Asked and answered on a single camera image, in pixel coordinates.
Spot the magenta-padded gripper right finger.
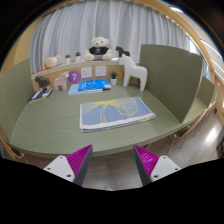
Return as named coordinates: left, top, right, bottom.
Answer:
left=133, top=144, right=182, bottom=187

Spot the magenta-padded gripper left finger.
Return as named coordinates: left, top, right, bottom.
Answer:
left=43, top=143, right=94, bottom=187

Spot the blue towel with yellow print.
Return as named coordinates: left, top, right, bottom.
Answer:
left=79, top=96, right=157, bottom=134

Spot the wooden chair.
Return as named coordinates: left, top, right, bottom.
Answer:
left=168, top=106, right=216, bottom=152
left=0, top=135, right=26, bottom=162

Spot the dark blue book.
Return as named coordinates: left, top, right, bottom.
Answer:
left=27, top=87, right=54, bottom=104

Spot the light blue book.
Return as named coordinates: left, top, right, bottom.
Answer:
left=67, top=83, right=104, bottom=97

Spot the large green partition panel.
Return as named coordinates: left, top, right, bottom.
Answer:
left=138, top=43, right=204, bottom=124
left=0, top=58, right=34, bottom=141

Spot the pink horse figure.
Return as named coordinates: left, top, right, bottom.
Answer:
left=53, top=70, right=70, bottom=92

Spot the dark grey horse figure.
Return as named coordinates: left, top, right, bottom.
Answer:
left=34, top=75, right=52, bottom=93

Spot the purple round number sign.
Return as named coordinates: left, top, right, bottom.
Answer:
left=67, top=70, right=82, bottom=85

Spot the large white horse figure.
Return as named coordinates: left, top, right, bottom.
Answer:
left=118, top=54, right=149, bottom=92

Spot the orange and white plush toy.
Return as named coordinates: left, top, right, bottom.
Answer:
left=43, top=54, right=61, bottom=70

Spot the wooden desk shelf ledge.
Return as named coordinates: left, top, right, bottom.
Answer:
left=31, top=58, right=141, bottom=92

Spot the black horse figure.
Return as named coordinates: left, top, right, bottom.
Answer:
left=115, top=45, right=131, bottom=58

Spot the cream teddy bear black shirt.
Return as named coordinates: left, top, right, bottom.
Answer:
left=83, top=36, right=114, bottom=62

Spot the grey curtain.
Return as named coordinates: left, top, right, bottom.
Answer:
left=28, top=0, right=191, bottom=74

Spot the white wall socket plate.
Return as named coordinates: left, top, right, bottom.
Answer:
left=80, top=66, right=93, bottom=79
left=94, top=65, right=107, bottom=78

